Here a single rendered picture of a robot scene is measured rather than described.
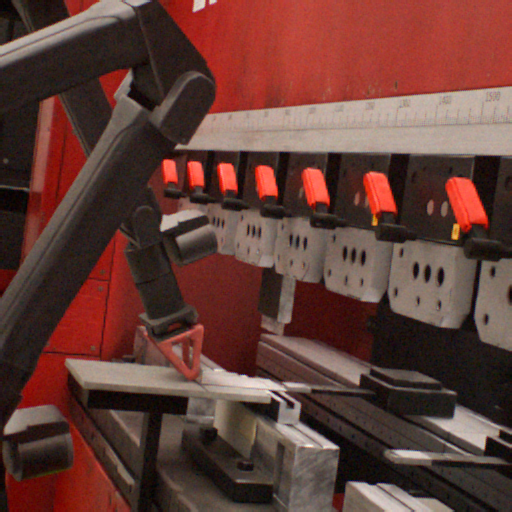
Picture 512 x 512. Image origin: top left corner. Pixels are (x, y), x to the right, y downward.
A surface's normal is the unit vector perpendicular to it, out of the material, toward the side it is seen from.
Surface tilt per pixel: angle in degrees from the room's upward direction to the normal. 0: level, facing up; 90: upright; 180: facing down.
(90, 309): 90
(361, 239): 90
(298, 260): 90
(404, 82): 90
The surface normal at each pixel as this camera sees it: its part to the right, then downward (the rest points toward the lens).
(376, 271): 0.29, 0.09
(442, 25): -0.95, -0.11
